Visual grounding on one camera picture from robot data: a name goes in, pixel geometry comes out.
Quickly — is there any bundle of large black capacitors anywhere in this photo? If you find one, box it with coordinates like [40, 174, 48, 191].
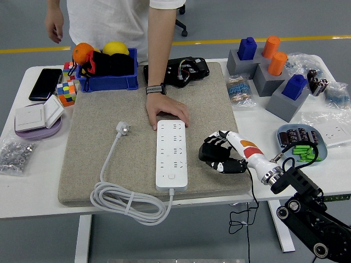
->
[306, 69, 330, 97]

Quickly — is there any white wall switch panel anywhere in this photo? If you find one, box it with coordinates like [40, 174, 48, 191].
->
[43, 95, 65, 130]
[14, 105, 47, 133]

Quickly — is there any bag of tan blue resistors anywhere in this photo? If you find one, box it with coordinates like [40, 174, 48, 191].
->
[224, 74, 258, 108]

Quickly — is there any purple round plate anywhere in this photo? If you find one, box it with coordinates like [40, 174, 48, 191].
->
[13, 102, 64, 141]

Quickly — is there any black plug adapter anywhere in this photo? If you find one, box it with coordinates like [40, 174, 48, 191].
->
[199, 141, 234, 164]

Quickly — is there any white socket panel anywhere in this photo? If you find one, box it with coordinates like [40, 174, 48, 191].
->
[322, 124, 351, 148]

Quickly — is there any white power strip cord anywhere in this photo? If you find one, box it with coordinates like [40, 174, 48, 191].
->
[89, 121, 176, 227]

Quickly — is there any white table leg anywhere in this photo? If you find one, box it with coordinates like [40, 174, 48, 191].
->
[73, 214, 93, 263]
[267, 199, 296, 253]

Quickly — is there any orange fruit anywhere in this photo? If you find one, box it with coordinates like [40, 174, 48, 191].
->
[72, 42, 95, 66]

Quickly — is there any black capacitor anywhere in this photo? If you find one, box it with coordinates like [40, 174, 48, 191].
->
[297, 127, 310, 144]
[279, 131, 291, 148]
[286, 128, 301, 144]
[308, 130, 320, 146]

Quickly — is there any grey foam block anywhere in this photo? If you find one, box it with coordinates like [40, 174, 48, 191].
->
[252, 60, 291, 97]
[226, 48, 265, 81]
[265, 81, 312, 123]

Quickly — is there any grey-brown mat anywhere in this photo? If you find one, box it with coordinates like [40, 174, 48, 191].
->
[57, 61, 252, 208]

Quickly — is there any black drawstring pouch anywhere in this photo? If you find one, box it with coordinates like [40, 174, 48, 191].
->
[67, 50, 135, 93]

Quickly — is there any person's left hand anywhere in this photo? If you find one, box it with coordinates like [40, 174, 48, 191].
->
[145, 93, 190, 131]

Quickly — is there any black smartphone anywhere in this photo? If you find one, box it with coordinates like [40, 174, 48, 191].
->
[28, 68, 63, 102]

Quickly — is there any yellow lemon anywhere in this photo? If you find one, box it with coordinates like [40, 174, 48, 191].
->
[103, 41, 130, 57]

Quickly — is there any grey black wristwatch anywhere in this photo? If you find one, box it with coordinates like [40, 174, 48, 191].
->
[145, 83, 167, 96]

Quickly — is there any colourful puzzle cube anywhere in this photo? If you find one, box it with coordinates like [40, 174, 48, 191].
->
[62, 61, 81, 84]
[55, 81, 78, 107]

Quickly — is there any black table control panel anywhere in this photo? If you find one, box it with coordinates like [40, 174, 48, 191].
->
[323, 193, 351, 203]

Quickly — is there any blue plastic bin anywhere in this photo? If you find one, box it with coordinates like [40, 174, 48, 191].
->
[75, 48, 139, 93]

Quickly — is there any blue square peg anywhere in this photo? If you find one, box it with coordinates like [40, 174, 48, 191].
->
[237, 36, 258, 61]
[281, 73, 308, 102]

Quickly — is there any black adapter cord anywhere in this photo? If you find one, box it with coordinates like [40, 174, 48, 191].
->
[229, 164, 260, 235]

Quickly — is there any person's right hand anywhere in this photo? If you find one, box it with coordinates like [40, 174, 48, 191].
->
[44, 10, 64, 44]

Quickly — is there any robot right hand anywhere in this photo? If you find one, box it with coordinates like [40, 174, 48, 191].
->
[204, 130, 277, 179]

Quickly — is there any orange cylinder peg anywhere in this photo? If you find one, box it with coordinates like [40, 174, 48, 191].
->
[267, 51, 288, 77]
[261, 35, 281, 59]

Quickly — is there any black office chair base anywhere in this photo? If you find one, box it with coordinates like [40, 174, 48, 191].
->
[174, 4, 189, 38]

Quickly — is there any bag of metal nuts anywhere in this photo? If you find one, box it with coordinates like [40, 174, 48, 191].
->
[0, 136, 37, 176]

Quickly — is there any thin black hanging cable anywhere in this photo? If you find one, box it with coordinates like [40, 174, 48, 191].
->
[246, 204, 252, 263]

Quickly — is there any person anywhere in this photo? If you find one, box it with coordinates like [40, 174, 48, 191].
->
[66, 0, 186, 64]

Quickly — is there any open black electronic device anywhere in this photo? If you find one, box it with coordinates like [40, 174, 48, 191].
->
[143, 56, 211, 88]

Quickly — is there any white power strip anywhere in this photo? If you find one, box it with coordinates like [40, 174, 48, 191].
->
[155, 119, 189, 192]

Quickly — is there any light blue tray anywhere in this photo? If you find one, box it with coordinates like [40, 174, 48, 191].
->
[276, 123, 329, 167]

